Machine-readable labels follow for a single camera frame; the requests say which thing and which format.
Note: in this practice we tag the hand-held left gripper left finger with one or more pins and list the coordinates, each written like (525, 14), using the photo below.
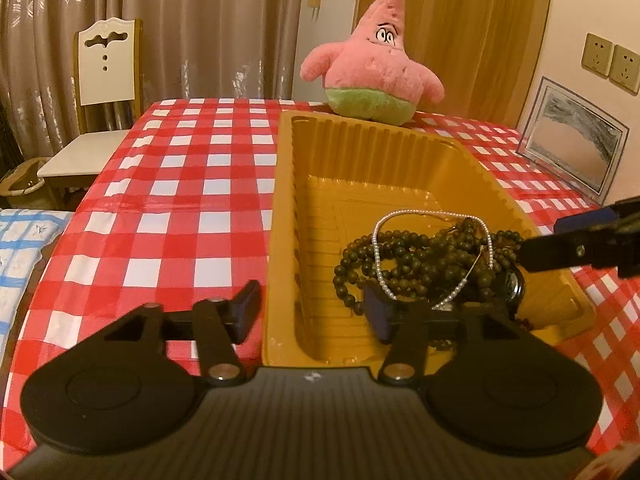
(247, 312)

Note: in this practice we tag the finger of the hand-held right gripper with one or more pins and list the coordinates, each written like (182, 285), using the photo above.
(580, 220)
(550, 252)

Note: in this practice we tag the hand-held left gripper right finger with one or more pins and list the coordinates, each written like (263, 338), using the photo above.
(377, 315)

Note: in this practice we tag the black wristwatch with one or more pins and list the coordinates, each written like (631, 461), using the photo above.
(512, 287)

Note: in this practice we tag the yellow plastic tray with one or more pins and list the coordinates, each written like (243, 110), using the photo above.
(350, 170)

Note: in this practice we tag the framed sand picture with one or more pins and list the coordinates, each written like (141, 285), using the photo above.
(575, 135)

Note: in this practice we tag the red checkered tablecloth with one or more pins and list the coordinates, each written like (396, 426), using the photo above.
(175, 210)

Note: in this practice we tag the wooden door panel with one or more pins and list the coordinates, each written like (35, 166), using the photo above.
(460, 35)

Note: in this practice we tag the blue checked bedsheet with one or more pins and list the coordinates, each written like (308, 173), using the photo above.
(25, 260)

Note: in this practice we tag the pink starfish plush toy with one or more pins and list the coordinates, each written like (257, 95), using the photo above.
(370, 70)

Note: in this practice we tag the woven basket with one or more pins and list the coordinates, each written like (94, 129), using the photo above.
(22, 175)

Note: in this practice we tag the cream wooden chair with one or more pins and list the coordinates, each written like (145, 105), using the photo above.
(107, 70)

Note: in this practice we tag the grey patterned curtain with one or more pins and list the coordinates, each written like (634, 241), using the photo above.
(200, 35)

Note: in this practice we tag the beige wall outlet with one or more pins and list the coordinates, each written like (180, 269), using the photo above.
(598, 55)
(626, 67)

